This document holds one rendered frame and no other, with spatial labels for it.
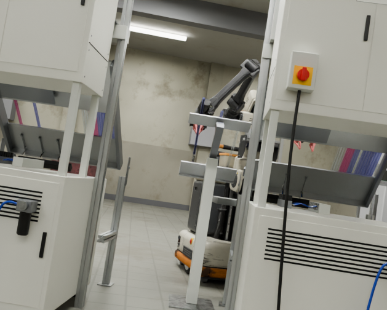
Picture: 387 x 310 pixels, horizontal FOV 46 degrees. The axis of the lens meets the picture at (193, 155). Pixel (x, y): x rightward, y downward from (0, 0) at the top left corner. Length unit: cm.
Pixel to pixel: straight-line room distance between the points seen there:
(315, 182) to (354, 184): 21
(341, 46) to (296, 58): 20
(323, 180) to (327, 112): 91
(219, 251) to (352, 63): 174
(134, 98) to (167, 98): 71
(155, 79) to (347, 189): 795
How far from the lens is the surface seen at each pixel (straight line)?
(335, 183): 273
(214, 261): 320
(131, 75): 1032
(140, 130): 1015
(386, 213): 737
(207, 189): 258
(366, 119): 188
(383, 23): 198
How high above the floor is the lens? 68
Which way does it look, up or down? 3 degrees up
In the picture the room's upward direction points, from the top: 9 degrees clockwise
